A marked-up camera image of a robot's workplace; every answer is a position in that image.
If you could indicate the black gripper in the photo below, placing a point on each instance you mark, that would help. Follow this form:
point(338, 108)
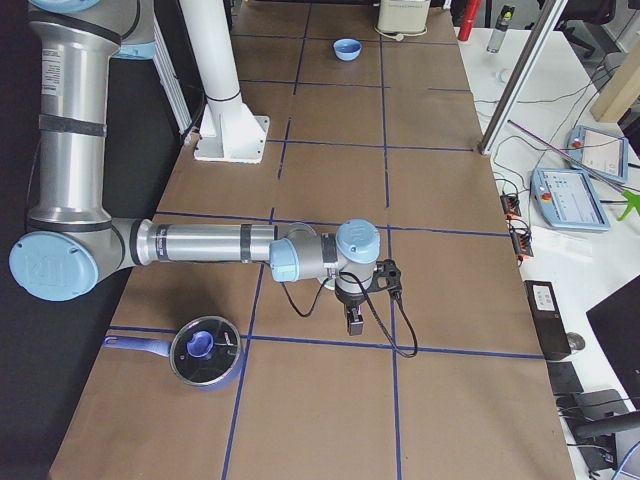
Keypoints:
point(349, 302)

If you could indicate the blue bowl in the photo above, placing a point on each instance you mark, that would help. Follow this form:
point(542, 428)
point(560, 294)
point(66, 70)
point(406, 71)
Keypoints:
point(347, 49)

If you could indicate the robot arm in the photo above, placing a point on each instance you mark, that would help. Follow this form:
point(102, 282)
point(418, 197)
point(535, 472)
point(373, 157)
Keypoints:
point(72, 243)

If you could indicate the blue saucepan with lid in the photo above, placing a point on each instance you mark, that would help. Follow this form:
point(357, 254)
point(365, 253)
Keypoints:
point(206, 353)

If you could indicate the black usb hub right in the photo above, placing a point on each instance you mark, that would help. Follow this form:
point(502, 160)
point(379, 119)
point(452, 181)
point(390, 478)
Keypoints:
point(521, 241)

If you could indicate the black box with label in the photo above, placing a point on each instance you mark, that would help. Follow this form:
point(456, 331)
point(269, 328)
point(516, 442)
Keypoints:
point(547, 320)

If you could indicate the teach pendant near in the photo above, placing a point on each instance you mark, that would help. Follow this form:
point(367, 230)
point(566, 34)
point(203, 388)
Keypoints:
point(567, 199)

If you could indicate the teach pendant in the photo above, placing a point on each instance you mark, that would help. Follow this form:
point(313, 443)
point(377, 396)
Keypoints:
point(567, 199)
point(604, 152)

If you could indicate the reacher grabber stick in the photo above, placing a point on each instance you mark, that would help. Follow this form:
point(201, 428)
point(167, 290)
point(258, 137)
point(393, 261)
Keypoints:
point(632, 199)

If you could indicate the teach pendant far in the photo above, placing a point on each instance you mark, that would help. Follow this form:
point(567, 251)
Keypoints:
point(604, 152)

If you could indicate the chrome toaster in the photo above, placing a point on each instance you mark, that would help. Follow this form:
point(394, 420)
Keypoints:
point(406, 17)

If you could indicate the red bottle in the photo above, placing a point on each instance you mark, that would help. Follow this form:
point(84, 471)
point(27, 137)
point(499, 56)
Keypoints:
point(470, 14)

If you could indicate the clear water bottle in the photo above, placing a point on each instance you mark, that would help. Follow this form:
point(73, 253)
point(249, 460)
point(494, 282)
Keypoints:
point(499, 31)

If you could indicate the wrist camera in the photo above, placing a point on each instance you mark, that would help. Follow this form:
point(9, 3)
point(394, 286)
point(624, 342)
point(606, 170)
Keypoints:
point(386, 277)

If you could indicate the white pedestal column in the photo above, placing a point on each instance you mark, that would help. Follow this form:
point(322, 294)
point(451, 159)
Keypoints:
point(229, 131)

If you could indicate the aluminium frame post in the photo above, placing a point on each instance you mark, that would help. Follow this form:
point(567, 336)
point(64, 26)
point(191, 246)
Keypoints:
point(549, 16)

